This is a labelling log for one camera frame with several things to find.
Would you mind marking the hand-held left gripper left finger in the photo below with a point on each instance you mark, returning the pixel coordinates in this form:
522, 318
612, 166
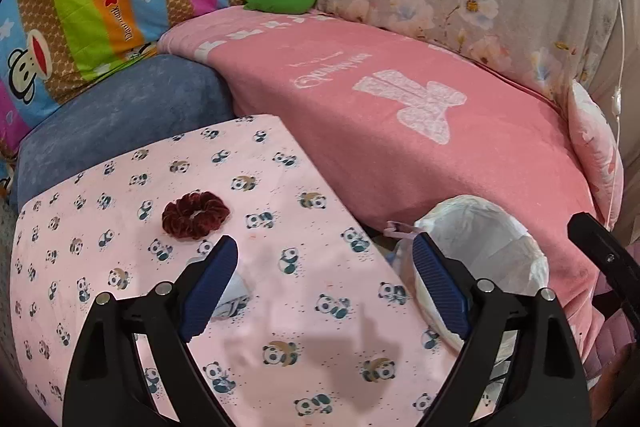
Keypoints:
210, 292

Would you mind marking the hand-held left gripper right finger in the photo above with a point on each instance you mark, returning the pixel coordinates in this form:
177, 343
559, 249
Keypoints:
440, 292

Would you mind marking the bin with white liner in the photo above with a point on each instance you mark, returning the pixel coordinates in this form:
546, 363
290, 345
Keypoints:
480, 237

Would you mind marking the lilac clothes peg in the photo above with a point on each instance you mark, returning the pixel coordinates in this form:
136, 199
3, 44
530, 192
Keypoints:
400, 229

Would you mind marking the dark red scrunchie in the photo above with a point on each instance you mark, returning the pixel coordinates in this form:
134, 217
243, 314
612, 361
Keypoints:
175, 217

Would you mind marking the lilac quilted cloth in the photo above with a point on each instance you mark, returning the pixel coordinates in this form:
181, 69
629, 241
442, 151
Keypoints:
607, 347

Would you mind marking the pink floral pillow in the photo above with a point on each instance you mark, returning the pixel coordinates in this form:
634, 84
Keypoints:
595, 147

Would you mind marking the pink panda print tablecloth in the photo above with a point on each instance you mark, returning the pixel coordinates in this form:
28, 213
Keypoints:
310, 257

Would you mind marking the pink blanket with bow print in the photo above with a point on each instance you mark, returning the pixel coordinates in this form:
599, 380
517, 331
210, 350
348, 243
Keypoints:
350, 147

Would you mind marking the blue cushion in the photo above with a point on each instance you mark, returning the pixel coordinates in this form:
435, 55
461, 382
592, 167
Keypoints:
125, 107

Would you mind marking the striped monkey print sheet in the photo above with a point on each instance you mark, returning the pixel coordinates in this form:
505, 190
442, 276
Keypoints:
75, 7

